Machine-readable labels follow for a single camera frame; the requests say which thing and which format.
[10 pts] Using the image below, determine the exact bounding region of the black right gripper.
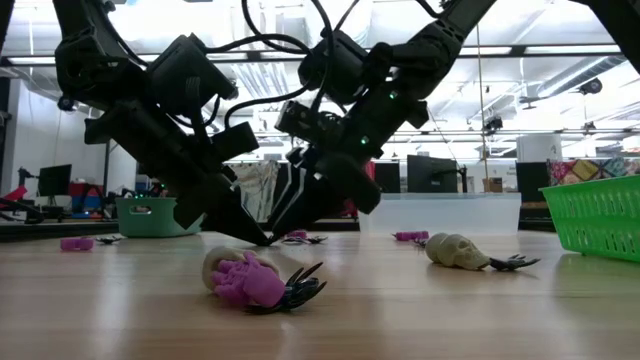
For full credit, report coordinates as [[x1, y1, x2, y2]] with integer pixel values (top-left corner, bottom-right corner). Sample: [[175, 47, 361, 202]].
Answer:
[[268, 82, 430, 241]]

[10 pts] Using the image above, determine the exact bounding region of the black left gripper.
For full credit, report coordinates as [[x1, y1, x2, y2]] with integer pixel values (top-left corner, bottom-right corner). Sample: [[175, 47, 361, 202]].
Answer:
[[83, 102, 274, 247]]

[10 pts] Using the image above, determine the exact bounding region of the leaf print cloth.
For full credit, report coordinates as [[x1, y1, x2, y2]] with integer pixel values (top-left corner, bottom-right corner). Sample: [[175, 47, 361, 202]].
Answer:
[[232, 160, 281, 224]]

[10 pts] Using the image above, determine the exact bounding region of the cream plastic skull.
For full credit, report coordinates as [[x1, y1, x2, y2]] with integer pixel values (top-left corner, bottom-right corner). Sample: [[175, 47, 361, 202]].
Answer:
[[424, 231, 494, 272], [201, 245, 281, 294]]

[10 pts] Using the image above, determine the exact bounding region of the teal plastic basket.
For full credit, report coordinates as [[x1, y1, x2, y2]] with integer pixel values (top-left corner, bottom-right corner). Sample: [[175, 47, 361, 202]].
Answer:
[[114, 196, 206, 239]]

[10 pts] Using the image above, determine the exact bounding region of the black flat panel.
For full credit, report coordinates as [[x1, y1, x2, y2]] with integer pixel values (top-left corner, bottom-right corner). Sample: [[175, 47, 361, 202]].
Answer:
[[380, 162, 401, 195]]

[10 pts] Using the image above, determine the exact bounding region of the blue storage box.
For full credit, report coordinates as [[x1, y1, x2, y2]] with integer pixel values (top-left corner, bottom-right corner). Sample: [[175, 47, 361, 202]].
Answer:
[[72, 195, 104, 215]]

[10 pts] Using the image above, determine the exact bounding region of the red storage box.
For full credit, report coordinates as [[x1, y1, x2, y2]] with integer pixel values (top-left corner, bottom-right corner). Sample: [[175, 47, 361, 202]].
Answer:
[[69, 181, 103, 198]]

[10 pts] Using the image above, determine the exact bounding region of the clear plastic bin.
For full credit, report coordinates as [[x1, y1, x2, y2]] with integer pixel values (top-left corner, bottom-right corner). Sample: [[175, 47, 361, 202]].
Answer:
[[356, 192, 523, 236]]

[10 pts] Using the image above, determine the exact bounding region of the background robot station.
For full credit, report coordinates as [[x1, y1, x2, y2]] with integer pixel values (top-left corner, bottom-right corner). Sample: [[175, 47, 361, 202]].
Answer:
[[0, 167, 66, 225]]

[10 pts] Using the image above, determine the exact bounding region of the colourful patterned cloth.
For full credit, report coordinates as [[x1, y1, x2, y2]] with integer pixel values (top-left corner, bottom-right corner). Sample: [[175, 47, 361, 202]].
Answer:
[[547, 157, 640, 187]]

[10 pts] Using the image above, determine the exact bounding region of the green plastic basket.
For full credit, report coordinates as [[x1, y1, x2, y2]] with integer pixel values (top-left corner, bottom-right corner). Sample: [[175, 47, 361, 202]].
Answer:
[[538, 174, 640, 264]]

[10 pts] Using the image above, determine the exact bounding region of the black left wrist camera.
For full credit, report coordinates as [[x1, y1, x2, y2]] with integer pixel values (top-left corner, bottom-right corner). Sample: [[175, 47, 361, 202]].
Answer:
[[208, 121, 262, 163]]

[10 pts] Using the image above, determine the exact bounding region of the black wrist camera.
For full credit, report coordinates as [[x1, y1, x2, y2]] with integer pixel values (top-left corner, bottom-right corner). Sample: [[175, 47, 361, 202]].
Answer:
[[274, 99, 347, 148], [208, 121, 262, 163]]

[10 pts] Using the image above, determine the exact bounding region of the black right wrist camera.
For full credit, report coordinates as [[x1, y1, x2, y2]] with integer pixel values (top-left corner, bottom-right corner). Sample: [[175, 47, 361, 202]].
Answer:
[[274, 99, 347, 148]]

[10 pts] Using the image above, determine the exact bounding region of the black right camera cable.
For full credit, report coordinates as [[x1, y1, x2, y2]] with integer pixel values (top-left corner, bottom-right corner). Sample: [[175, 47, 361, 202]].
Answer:
[[307, 0, 361, 116]]

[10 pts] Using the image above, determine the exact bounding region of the black camera cable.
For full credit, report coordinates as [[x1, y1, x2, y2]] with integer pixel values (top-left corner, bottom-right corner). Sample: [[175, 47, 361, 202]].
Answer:
[[202, 32, 336, 130], [307, 0, 361, 116]]

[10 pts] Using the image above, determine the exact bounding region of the black aluminium table frame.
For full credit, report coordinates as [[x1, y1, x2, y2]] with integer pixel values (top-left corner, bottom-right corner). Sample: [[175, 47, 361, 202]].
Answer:
[[0, 218, 554, 245]]

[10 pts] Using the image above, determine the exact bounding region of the black left camera cable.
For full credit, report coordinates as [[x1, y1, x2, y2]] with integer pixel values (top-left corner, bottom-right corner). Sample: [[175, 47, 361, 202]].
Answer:
[[202, 32, 336, 130]]

